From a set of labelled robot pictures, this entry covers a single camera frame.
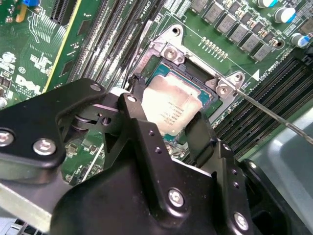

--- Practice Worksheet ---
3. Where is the metal locking lever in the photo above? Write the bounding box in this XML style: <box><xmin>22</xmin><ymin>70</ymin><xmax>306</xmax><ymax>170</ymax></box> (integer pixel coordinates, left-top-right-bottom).
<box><xmin>219</xmin><ymin>79</ymin><xmax>313</xmax><ymax>145</ymax></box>

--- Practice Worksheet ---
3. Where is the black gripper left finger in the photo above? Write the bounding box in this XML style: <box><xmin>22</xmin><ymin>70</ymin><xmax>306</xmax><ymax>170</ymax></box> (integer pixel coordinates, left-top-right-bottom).
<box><xmin>0</xmin><ymin>74</ymin><xmax>189</xmax><ymax>216</ymax></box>

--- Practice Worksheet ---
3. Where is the silver CPU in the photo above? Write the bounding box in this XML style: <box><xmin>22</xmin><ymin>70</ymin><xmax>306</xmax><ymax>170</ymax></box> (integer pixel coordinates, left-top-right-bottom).
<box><xmin>140</xmin><ymin>65</ymin><xmax>212</xmax><ymax>142</ymax></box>

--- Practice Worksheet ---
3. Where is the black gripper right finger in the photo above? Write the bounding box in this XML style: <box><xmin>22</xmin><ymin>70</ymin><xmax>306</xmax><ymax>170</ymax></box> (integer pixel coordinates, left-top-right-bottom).
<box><xmin>184</xmin><ymin>111</ymin><xmax>302</xmax><ymax>235</ymax></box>

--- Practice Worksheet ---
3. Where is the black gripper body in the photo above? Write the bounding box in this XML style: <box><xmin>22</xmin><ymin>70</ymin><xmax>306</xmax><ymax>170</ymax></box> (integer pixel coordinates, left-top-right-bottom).
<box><xmin>50</xmin><ymin>156</ymin><xmax>233</xmax><ymax>235</ymax></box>

